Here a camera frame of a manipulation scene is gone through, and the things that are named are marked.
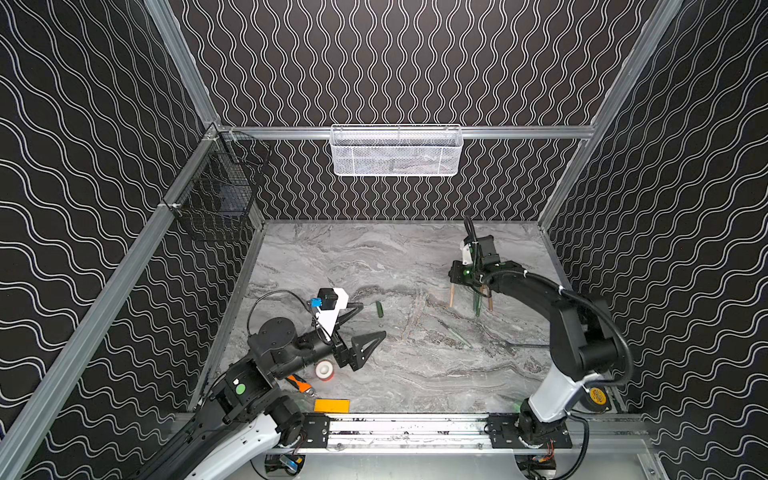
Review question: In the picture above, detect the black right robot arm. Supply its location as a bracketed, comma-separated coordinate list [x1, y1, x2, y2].
[448, 260, 635, 447]

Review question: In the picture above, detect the orange utility knife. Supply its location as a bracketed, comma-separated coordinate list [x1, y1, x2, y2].
[286, 374, 315, 397]

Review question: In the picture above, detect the red white tape roll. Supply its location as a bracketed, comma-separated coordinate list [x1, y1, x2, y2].
[315, 360, 335, 382]

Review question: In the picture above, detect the black wire mesh basket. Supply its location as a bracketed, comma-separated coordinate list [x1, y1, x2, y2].
[170, 123, 274, 243]

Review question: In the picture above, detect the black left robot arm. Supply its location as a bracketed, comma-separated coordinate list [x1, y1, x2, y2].
[130, 317, 387, 479]

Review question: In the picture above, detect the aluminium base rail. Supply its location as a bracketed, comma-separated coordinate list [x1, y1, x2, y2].
[167, 411, 649, 454]

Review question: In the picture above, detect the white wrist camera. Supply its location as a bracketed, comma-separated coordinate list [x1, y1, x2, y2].
[310, 288, 349, 340]
[461, 235, 500, 267]

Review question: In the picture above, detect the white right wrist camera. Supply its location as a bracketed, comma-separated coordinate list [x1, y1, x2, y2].
[461, 235, 500, 267]

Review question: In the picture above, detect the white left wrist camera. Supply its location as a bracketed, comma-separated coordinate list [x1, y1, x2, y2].
[310, 288, 349, 340]

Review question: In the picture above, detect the light green pen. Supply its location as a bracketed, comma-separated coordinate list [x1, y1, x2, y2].
[444, 325, 473, 349]

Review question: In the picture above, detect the yellow black tape measure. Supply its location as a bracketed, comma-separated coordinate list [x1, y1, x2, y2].
[582, 387, 612, 413]

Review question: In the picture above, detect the dark green pen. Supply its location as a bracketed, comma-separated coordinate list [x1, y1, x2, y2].
[472, 287, 484, 317]

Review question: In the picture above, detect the yellow card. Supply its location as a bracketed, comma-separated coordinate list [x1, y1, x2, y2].
[314, 398, 351, 414]

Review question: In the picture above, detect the white wire mesh basket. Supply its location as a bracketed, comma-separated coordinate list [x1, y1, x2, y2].
[329, 124, 464, 177]

